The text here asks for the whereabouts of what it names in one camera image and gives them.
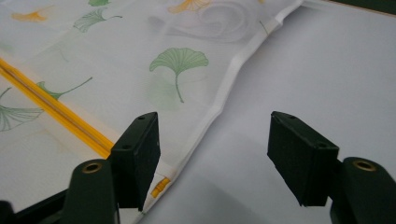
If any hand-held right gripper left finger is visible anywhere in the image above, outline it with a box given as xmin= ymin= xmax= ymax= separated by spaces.
xmin=60 ymin=111 xmax=162 ymax=224

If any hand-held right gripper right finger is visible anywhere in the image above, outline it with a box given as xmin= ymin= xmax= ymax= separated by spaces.
xmin=266 ymin=110 xmax=396 ymax=224

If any white leaf-print mesh zipper bag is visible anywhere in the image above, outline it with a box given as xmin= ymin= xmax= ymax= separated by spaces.
xmin=0 ymin=0 xmax=304 ymax=224

